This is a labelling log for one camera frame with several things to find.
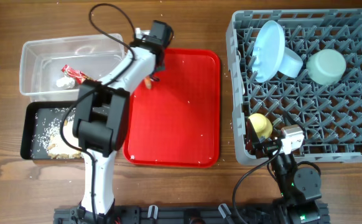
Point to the yellow plastic cup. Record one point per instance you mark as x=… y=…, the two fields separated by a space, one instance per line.
x=261 y=125

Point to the white plastic spoon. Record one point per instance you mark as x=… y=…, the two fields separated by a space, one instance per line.
x=238 y=56

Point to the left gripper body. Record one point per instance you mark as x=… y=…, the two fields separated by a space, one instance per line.
x=158 y=68

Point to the food scraps on plate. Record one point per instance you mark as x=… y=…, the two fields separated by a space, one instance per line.
x=47 y=142

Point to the black plastic tray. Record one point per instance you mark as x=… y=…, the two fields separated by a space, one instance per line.
x=29 y=124

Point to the red candy wrapper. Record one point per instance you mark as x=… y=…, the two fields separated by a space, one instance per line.
x=77 y=75

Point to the clear plastic bin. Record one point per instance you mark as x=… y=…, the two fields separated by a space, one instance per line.
x=42 y=62

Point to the light blue bowl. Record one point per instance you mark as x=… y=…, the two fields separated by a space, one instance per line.
x=291 y=63

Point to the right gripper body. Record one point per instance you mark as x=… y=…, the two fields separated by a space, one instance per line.
x=268 y=146

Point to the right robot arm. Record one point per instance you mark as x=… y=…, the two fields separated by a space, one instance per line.
x=299 y=186

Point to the light blue plate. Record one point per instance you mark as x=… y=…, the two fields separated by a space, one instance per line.
x=268 y=51

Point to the white tissue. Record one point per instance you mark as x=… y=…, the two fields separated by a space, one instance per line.
x=65 y=82

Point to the grey dishwasher rack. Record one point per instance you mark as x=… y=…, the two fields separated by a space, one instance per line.
x=331 y=116

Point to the red plastic tray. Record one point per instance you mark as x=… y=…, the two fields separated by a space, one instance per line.
x=176 y=123

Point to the orange carrot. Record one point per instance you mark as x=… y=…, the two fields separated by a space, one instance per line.
x=148 y=83

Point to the pale green bowl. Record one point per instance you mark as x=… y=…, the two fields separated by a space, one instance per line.
x=326 y=67

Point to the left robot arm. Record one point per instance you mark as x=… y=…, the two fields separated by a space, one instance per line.
x=102 y=118

